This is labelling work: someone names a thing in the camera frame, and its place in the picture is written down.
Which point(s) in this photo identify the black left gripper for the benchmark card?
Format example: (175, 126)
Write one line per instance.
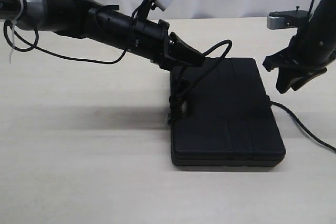
(151, 41)

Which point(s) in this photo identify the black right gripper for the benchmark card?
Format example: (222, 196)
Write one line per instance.
(309, 53)

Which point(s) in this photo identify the black plastic case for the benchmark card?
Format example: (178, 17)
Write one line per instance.
(228, 121)

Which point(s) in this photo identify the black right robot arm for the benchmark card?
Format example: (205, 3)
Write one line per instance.
(321, 22)

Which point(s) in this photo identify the white zip tie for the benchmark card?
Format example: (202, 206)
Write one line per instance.
(13, 37)

